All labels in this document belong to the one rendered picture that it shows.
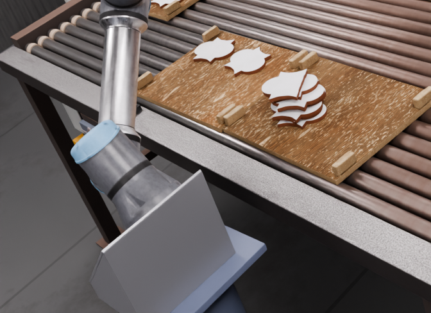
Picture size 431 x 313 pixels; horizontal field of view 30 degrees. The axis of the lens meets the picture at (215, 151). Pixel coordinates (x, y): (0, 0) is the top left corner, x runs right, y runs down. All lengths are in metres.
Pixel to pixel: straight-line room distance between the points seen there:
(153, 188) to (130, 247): 0.15
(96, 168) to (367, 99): 0.69
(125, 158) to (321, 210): 0.43
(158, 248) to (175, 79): 0.82
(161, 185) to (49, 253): 1.92
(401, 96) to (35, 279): 1.97
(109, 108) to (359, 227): 0.63
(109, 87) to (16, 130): 2.70
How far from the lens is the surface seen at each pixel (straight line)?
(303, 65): 2.15
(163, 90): 2.30
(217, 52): 2.36
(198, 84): 2.26
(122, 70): 1.88
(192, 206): 1.64
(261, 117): 2.02
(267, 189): 1.82
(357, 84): 2.04
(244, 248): 1.77
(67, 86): 2.60
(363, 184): 1.76
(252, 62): 2.25
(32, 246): 3.63
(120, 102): 1.86
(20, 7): 5.39
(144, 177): 1.66
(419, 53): 2.14
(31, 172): 4.12
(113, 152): 1.68
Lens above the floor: 2.03
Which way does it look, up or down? 34 degrees down
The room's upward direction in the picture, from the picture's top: 22 degrees counter-clockwise
